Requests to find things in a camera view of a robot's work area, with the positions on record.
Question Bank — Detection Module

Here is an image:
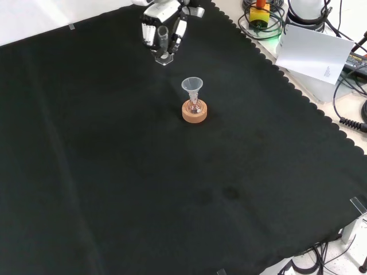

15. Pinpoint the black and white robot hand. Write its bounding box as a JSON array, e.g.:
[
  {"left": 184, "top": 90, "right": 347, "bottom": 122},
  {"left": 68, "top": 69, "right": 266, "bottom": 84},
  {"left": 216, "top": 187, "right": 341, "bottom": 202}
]
[{"left": 139, "top": 0, "right": 206, "bottom": 60}]

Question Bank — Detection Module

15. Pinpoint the clear graduated cylinder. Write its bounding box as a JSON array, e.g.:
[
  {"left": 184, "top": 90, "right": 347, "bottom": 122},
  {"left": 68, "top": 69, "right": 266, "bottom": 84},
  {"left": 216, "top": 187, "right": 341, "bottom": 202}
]
[{"left": 154, "top": 25, "right": 175, "bottom": 67}]

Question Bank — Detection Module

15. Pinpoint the clear round-bottom flask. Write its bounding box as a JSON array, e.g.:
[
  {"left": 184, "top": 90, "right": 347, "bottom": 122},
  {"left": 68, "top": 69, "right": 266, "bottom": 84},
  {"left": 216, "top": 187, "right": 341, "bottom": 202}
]
[{"left": 188, "top": 93, "right": 203, "bottom": 116}]

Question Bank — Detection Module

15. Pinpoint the clear plastic funnel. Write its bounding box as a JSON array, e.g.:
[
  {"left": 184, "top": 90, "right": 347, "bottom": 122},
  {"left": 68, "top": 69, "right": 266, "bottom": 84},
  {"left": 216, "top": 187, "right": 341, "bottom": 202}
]
[{"left": 181, "top": 76, "right": 204, "bottom": 101}]

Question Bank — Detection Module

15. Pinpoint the yellow stop button box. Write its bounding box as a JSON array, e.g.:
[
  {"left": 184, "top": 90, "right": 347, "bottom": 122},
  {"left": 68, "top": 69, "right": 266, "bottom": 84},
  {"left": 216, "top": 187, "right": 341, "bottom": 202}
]
[{"left": 248, "top": 0, "right": 271, "bottom": 30}]

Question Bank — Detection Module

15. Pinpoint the black scalloped-edge cloth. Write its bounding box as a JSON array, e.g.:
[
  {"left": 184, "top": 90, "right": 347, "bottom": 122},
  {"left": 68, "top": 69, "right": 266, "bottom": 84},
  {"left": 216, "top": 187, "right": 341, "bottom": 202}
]
[{"left": 0, "top": 1, "right": 367, "bottom": 275}]

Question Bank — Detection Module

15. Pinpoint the translucent white box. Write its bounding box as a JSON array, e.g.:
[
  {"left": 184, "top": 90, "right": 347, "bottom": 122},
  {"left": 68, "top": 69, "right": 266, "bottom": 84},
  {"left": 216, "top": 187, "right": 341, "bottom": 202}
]
[{"left": 288, "top": 68, "right": 345, "bottom": 104}]

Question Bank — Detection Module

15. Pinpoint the black tripod leg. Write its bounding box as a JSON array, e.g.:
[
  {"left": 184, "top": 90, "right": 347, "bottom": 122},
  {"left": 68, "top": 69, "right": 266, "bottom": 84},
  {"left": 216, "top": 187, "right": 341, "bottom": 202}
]
[{"left": 350, "top": 30, "right": 367, "bottom": 58}]

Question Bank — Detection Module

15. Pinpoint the black power adapter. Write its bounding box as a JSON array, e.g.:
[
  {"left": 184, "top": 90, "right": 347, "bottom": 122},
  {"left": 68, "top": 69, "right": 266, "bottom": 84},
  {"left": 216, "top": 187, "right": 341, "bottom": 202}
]
[{"left": 343, "top": 50, "right": 367, "bottom": 76}]

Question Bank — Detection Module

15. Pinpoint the green cable loop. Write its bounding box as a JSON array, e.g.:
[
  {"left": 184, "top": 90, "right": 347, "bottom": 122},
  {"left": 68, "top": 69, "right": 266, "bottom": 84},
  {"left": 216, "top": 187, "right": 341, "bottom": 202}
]
[{"left": 237, "top": 5, "right": 285, "bottom": 41}]

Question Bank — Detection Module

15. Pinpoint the cork ring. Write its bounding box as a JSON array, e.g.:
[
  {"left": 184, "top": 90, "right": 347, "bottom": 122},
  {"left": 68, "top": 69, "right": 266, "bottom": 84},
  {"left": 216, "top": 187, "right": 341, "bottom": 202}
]
[{"left": 181, "top": 100, "right": 208, "bottom": 124}]

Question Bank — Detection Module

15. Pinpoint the black coiled cable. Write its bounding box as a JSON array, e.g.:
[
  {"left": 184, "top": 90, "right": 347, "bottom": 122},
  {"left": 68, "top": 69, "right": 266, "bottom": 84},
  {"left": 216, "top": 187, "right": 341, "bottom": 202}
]
[{"left": 333, "top": 68, "right": 367, "bottom": 132}]

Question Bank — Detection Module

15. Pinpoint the silver metal clamp bracket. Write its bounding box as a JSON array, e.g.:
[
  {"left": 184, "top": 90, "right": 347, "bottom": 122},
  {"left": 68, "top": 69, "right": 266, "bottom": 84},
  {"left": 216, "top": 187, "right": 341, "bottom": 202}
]
[{"left": 341, "top": 195, "right": 367, "bottom": 245}]

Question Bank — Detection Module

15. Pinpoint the black cable bundle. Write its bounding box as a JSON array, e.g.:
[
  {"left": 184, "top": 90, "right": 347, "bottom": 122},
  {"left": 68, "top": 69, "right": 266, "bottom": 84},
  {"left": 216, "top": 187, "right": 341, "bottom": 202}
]
[{"left": 277, "top": 241, "right": 367, "bottom": 275}]

